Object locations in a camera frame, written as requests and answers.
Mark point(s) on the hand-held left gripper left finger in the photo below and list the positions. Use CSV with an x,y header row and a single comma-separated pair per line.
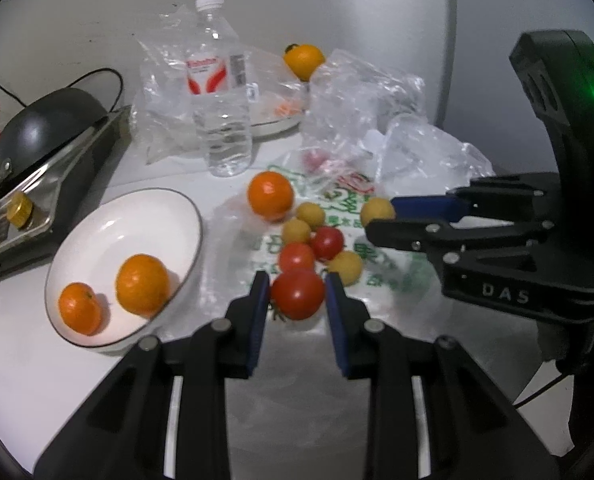
x,y
258,320

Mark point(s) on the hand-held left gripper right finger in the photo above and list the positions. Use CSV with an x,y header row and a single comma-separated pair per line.
x,y
336,320

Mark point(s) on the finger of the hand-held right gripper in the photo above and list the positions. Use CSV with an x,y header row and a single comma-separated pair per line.
x,y
402,235
422,205

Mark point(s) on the small yellow fruit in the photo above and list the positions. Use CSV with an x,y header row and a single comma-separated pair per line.
x,y
296,231
311,214
377,210
346,267

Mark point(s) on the large red tomato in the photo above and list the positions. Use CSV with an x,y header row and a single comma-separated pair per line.
x,y
298,295

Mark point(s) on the small red tomato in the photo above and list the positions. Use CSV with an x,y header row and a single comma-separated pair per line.
x,y
297,257
328,242

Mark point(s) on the white bowl with dark rim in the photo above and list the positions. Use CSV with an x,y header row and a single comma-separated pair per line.
x,y
127,225

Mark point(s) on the small orange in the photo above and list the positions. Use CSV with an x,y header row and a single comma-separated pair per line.
x,y
79,310

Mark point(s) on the green printed plastic bag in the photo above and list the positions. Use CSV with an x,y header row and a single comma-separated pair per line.
x,y
392,280

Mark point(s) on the clear plastic bag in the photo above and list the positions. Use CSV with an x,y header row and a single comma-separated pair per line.
x,y
357,95
427,150
162,75

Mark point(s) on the white flat plate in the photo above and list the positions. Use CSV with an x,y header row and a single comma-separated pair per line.
x,y
277,122

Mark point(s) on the orange with green stem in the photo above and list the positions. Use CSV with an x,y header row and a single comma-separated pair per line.
x,y
304,60

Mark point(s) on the clear plastic water bottle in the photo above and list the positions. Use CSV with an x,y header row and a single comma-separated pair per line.
x,y
219,110

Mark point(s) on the steel induction cooker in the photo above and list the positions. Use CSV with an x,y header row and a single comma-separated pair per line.
x,y
77,175

